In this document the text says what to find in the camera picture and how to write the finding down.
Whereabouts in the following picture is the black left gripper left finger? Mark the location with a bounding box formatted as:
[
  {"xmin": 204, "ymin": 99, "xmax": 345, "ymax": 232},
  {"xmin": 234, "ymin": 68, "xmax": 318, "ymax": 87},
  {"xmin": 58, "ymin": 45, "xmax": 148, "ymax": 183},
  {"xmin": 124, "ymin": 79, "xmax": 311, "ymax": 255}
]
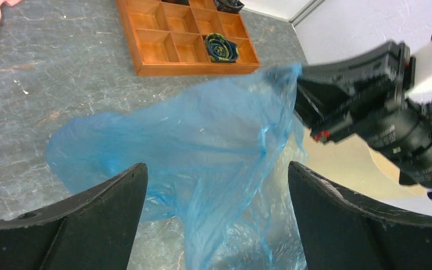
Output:
[{"xmin": 0, "ymin": 163, "xmax": 148, "ymax": 269}]

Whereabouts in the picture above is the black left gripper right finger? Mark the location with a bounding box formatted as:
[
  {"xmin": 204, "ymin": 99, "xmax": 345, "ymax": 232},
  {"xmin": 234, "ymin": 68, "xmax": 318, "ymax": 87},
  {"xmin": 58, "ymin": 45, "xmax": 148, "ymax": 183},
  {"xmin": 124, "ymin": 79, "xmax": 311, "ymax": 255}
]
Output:
[{"xmin": 288, "ymin": 161, "xmax": 432, "ymax": 269}]

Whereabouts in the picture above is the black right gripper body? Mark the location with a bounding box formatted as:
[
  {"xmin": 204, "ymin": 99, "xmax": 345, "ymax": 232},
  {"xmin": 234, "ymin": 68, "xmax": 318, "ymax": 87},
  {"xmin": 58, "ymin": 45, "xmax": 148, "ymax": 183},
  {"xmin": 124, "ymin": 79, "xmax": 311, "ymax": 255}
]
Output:
[{"xmin": 294, "ymin": 41, "xmax": 411, "ymax": 143}]

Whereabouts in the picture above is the beige plastic trash bin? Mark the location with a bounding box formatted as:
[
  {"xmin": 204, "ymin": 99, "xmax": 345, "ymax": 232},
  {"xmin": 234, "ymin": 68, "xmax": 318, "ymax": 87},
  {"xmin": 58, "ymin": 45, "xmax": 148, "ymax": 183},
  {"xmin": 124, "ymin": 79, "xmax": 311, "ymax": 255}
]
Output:
[{"xmin": 303, "ymin": 130, "xmax": 426, "ymax": 201}]

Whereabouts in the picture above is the blue plastic trash bag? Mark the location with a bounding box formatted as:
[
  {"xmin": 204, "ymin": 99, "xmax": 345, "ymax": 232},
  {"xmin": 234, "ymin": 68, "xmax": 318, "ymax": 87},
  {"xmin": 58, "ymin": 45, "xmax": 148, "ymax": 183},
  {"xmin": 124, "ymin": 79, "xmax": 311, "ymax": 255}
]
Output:
[{"xmin": 45, "ymin": 64, "xmax": 307, "ymax": 269}]

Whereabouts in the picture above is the black yellow rolled sock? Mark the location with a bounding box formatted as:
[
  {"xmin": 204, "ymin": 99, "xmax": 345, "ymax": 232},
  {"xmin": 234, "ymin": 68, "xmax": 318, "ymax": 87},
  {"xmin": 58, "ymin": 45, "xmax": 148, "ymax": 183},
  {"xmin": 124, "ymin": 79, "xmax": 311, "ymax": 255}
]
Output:
[{"xmin": 204, "ymin": 33, "xmax": 239, "ymax": 63}]

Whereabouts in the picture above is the black rolled sock right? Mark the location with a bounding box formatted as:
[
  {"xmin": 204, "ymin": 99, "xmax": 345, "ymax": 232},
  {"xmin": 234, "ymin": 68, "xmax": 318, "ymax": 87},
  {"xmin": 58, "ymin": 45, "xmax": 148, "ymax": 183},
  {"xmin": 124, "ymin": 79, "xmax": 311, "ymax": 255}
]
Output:
[{"xmin": 213, "ymin": 0, "xmax": 245, "ymax": 14}]

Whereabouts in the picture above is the black rolled sock left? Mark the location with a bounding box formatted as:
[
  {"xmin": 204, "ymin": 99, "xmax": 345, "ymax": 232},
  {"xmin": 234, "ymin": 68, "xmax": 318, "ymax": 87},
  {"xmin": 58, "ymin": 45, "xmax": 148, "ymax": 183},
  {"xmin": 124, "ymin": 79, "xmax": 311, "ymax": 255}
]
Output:
[{"xmin": 162, "ymin": 0, "xmax": 190, "ymax": 6}]

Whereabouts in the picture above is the wooden compartment tray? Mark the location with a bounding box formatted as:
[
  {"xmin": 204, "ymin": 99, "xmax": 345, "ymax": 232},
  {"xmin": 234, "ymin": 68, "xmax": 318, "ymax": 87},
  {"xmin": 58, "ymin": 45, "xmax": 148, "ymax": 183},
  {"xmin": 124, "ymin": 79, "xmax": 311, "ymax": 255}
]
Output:
[{"xmin": 116, "ymin": 1, "xmax": 260, "ymax": 77}]

